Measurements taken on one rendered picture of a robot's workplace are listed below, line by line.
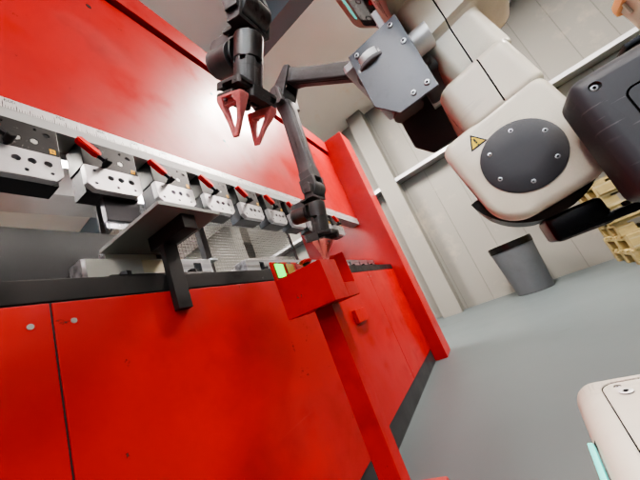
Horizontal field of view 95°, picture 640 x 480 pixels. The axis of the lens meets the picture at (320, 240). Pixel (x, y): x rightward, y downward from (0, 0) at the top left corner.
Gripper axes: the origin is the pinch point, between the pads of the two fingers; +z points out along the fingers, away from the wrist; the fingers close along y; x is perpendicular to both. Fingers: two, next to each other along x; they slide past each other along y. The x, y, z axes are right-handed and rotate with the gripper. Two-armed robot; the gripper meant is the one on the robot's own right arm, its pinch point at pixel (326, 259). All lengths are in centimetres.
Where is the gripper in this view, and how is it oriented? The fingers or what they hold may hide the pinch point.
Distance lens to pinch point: 96.5
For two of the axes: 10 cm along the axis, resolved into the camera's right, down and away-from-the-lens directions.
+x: -4.4, -0.7, -9.0
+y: -8.8, 2.2, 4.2
